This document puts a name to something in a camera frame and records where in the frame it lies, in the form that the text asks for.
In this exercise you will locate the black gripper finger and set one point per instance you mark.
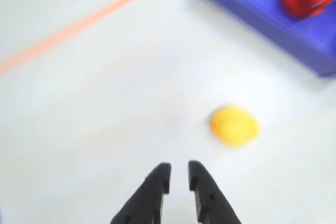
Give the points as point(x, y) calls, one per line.
point(147, 195)
point(210, 197)

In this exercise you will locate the yellow rubber duck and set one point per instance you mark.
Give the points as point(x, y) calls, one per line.
point(236, 128)

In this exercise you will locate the blue rectangular plastic box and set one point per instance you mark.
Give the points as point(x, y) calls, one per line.
point(249, 11)

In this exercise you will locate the orange tape line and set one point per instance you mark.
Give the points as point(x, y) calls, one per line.
point(78, 26)

